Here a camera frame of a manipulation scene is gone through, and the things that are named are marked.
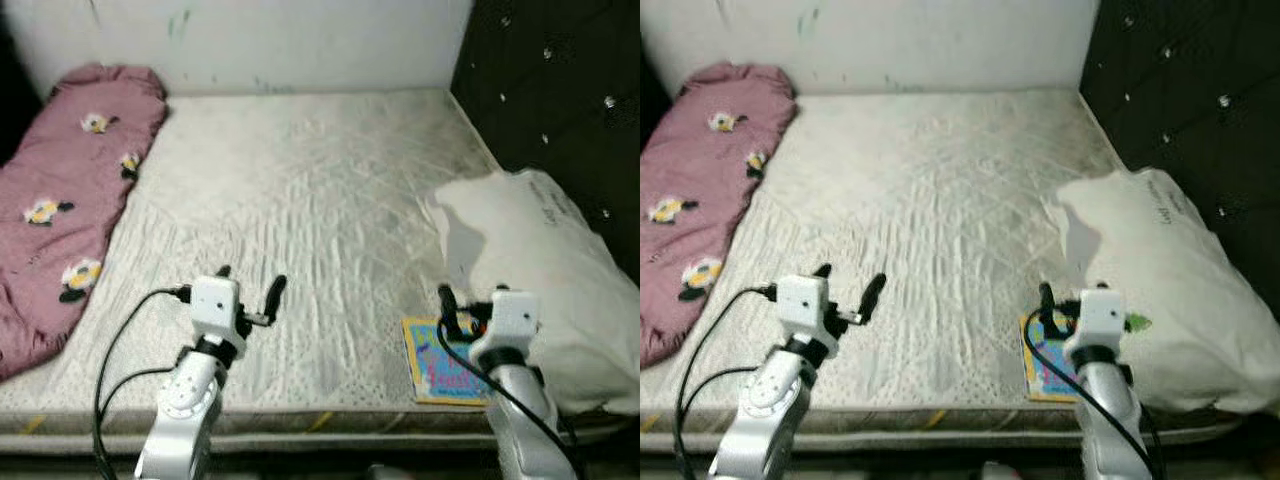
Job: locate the colourful children's book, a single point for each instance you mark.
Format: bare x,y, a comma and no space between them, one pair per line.
435,370
1045,375

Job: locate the white quilted mattress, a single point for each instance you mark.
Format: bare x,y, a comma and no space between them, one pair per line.
290,200
920,200

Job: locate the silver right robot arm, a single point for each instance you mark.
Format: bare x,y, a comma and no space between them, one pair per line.
1110,420
525,420

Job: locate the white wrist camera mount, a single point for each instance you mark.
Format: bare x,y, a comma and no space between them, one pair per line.
510,322
216,306
1097,320
803,306

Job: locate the white pillow green tree print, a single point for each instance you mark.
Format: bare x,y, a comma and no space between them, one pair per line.
1190,270
560,270

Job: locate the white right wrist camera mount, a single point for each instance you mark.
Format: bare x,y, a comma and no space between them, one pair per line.
510,322
1097,320

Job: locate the black tufted headboard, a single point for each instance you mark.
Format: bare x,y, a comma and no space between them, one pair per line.
1190,90
560,90

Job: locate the pink flower print blanket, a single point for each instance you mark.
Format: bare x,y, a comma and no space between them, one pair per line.
60,200
690,190

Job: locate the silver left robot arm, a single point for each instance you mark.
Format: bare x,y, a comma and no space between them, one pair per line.
190,410
770,410

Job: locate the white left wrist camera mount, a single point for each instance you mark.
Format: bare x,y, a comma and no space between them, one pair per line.
216,306
803,306

